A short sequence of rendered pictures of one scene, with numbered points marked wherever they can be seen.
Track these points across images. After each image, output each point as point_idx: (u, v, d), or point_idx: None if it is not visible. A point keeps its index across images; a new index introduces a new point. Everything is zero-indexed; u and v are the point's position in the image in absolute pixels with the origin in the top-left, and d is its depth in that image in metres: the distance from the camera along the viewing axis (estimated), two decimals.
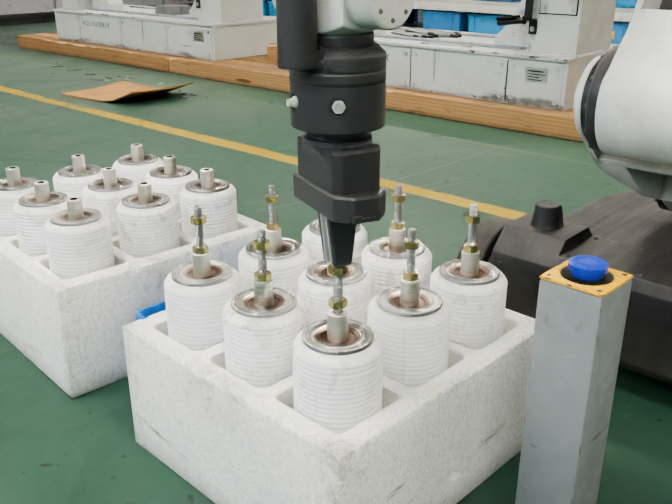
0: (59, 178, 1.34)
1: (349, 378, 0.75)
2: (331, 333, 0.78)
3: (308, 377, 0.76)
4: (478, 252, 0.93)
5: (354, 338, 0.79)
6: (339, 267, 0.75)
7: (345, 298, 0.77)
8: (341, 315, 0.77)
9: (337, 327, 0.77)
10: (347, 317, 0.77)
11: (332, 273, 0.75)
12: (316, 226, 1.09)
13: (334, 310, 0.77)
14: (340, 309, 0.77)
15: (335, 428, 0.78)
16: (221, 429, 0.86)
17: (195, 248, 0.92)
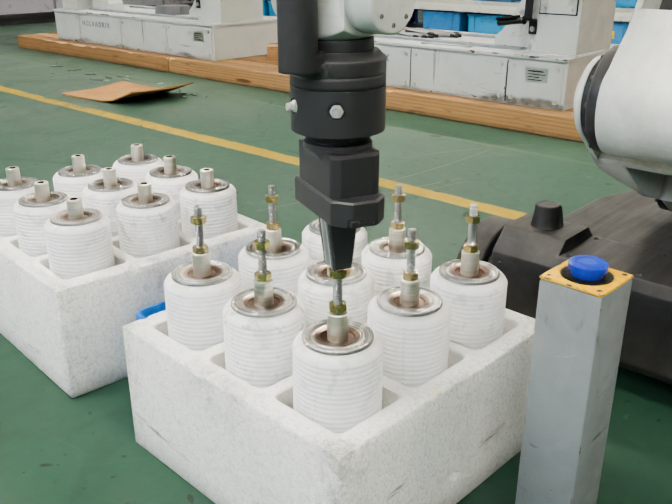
0: (59, 178, 1.34)
1: (349, 378, 0.75)
2: (331, 333, 0.78)
3: (308, 377, 0.76)
4: (478, 252, 0.93)
5: (354, 338, 0.79)
6: None
7: None
8: (341, 315, 0.77)
9: (337, 327, 0.77)
10: (347, 317, 0.77)
11: (345, 276, 0.76)
12: (316, 226, 1.09)
13: (341, 314, 0.78)
14: (345, 307, 0.78)
15: (335, 428, 0.77)
16: (221, 429, 0.86)
17: (195, 248, 0.92)
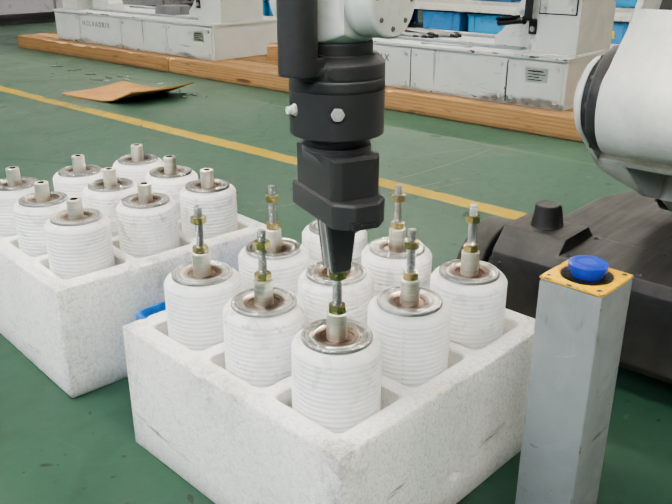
0: (59, 178, 1.34)
1: (331, 378, 0.75)
2: (328, 331, 0.78)
3: (297, 370, 0.78)
4: (478, 252, 0.93)
5: (351, 341, 0.78)
6: (330, 270, 0.76)
7: (339, 307, 0.77)
8: (337, 315, 0.77)
9: (333, 326, 0.77)
10: (344, 318, 0.77)
11: (329, 273, 0.77)
12: (316, 226, 1.09)
13: None
14: (329, 312, 0.78)
15: (318, 425, 0.78)
16: (221, 429, 0.86)
17: (195, 248, 0.92)
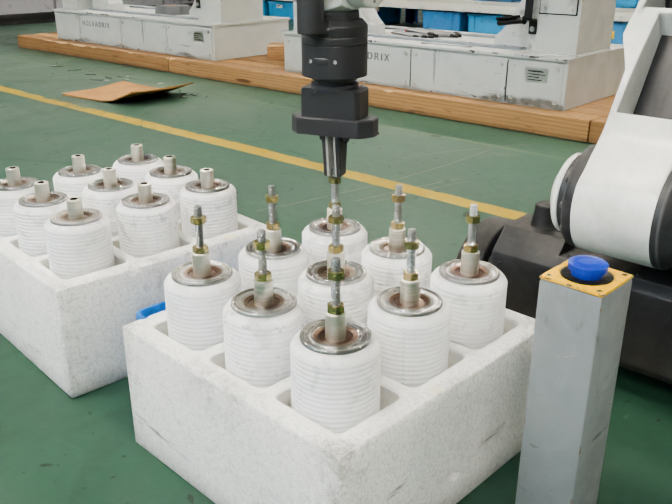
0: (59, 178, 1.34)
1: (330, 378, 0.75)
2: (326, 331, 0.78)
3: (296, 370, 0.78)
4: (478, 252, 0.93)
5: (350, 340, 0.78)
6: (328, 270, 0.76)
7: (338, 307, 0.77)
8: (336, 315, 0.77)
9: (331, 326, 0.77)
10: (343, 318, 0.77)
11: (328, 273, 0.77)
12: (316, 226, 1.09)
13: None
14: (327, 312, 0.78)
15: None
16: (221, 429, 0.86)
17: (195, 248, 0.92)
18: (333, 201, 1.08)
